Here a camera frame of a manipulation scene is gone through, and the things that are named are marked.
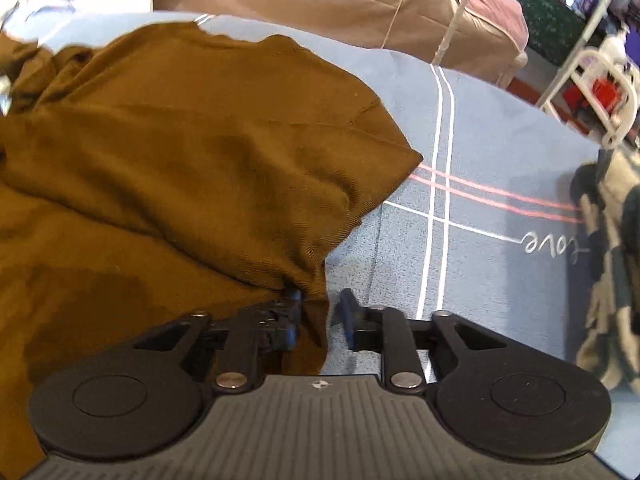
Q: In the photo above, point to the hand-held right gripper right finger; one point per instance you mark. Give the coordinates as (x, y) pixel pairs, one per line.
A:
(347, 316)

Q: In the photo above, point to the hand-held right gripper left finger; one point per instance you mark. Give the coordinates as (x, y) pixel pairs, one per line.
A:
(294, 321)

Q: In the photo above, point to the brown knit garment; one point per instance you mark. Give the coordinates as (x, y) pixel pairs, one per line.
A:
(175, 160)

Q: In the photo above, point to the blue striped bed sheet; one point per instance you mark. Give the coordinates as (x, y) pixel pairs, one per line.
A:
(500, 270)

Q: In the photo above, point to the grey and cream checked blanket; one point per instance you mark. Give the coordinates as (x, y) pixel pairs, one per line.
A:
(610, 260)

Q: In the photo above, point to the pink cushion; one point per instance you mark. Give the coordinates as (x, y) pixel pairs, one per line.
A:
(495, 10)

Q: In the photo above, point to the red box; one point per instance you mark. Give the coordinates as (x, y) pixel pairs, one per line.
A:
(607, 91)

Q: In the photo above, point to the white metal rack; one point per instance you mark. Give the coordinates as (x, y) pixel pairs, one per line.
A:
(595, 55)

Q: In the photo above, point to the green patterned cloth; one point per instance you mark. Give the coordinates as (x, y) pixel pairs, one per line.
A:
(540, 10)

